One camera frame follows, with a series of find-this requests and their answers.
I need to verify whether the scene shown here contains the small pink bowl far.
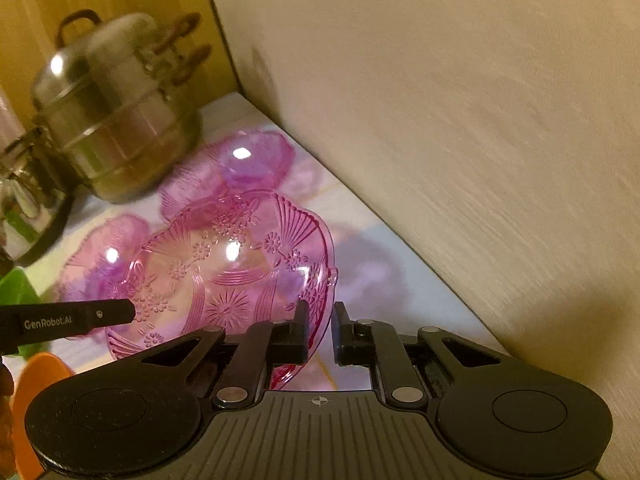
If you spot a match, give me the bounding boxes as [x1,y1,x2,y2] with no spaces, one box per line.
[158,129,295,221]

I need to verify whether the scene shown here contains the black GenRobot gripper bar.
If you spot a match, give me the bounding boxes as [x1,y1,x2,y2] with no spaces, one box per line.
[1,299,136,356]

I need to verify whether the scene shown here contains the green plastic item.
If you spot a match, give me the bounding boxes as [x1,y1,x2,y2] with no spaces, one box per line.
[0,268,46,361]

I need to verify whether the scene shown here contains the small pink bowl left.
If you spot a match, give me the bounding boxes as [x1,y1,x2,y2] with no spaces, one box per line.
[54,214,151,302]

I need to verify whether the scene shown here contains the shiny steel kettle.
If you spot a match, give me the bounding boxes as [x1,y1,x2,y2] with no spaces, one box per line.
[1,127,74,266]

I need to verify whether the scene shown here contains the large pink glass bowl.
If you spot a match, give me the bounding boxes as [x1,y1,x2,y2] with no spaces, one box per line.
[105,188,338,359]

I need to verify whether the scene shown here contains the person's hand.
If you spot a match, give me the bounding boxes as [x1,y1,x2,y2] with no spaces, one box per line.
[0,363,15,480]

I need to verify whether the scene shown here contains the small pink bowl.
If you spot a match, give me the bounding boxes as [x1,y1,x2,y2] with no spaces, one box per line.
[158,129,295,221]
[54,214,151,302]

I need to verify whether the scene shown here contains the orange plastic item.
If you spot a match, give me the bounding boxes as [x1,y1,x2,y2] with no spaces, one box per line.
[10,351,76,480]

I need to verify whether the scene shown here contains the stainless steel steamer pot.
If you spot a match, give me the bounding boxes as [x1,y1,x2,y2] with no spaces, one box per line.
[32,9,212,204]

